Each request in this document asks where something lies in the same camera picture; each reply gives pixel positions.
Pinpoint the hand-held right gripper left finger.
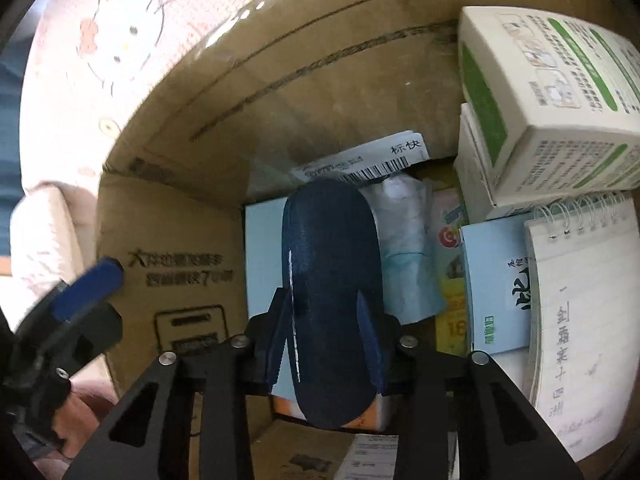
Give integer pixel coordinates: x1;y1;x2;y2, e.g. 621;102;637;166
62;287;301;480

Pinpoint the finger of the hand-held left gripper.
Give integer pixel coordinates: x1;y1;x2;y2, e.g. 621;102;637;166
55;301;124;377
50;256;125;323

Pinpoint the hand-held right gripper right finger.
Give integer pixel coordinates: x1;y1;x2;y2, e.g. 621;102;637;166
356;292;586;480

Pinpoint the orange and white box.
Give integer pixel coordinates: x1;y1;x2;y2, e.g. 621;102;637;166
272;395;393;433

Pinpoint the dark blue glasses case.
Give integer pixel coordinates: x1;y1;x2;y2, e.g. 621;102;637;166
281;180;388;430

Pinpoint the white spiral notepad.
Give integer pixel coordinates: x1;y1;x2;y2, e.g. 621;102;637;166
522;190;640;463

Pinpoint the brown cardboard box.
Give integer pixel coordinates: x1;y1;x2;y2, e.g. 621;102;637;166
95;0;640;480

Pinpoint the person's left hand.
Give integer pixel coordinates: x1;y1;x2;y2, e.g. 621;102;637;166
50;380;121;461

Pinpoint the white printed paper slip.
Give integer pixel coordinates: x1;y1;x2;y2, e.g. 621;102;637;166
334;432;458;480

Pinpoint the colourful yellow packet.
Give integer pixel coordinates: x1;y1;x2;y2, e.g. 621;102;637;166
430;187;473;356

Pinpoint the dark blue curtain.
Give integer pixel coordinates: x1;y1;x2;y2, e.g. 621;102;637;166
0;55;36;276

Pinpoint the light blue paper packet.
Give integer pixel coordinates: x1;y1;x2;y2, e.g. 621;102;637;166
459;212;538;356

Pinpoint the white barcode shipping label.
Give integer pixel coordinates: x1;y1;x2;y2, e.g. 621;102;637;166
290;131;430;186

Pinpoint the small white box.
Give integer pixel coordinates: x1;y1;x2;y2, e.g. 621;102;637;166
452;102;536;223

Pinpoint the pink cat print bed sheet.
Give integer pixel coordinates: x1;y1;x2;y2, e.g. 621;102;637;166
20;0;326;201

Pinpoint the large green and white box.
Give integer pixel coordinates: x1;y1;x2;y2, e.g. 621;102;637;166
457;5;640;206

